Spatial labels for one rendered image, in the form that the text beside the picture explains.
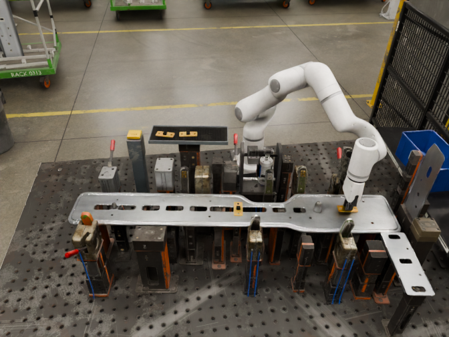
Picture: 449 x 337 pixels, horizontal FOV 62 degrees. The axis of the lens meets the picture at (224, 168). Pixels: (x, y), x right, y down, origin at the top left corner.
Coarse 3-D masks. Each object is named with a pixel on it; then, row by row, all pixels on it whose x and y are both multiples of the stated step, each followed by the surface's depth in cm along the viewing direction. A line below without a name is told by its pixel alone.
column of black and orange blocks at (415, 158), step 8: (416, 152) 161; (408, 160) 166; (416, 160) 161; (408, 168) 166; (416, 168) 164; (408, 176) 168; (400, 184) 173; (408, 184) 170; (400, 192) 173; (392, 200) 181; (400, 200) 176; (392, 208) 181
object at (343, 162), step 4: (344, 148) 160; (348, 148) 160; (344, 152) 160; (348, 152) 157; (344, 156) 161; (348, 156) 158; (344, 160) 163; (348, 160) 162; (340, 164) 164; (344, 164) 164; (348, 164) 163; (340, 168) 164; (344, 168) 165; (340, 172) 165; (344, 172) 166; (340, 176) 166; (344, 176) 167; (344, 180) 167
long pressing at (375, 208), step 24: (96, 192) 167; (72, 216) 155; (96, 216) 156; (120, 216) 156; (144, 216) 156; (168, 216) 156; (192, 216) 156; (216, 216) 157; (240, 216) 157; (264, 216) 157; (288, 216) 157; (312, 216) 158; (336, 216) 158; (360, 216) 158; (384, 216) 158
